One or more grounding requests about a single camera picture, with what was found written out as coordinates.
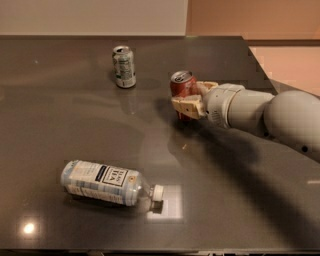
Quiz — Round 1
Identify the clear tea bottle white label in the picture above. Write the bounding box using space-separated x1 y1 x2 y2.
60 160 164 206

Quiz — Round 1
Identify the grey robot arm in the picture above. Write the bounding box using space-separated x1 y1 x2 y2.
171 81 320 162

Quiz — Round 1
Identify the red coke can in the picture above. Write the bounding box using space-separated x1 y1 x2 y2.
169 69 198 122

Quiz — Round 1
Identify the green white soda can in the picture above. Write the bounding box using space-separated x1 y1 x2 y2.
112 45 136 89

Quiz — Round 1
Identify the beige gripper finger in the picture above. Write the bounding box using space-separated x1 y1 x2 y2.
196 81 219 97
171 95 205 120

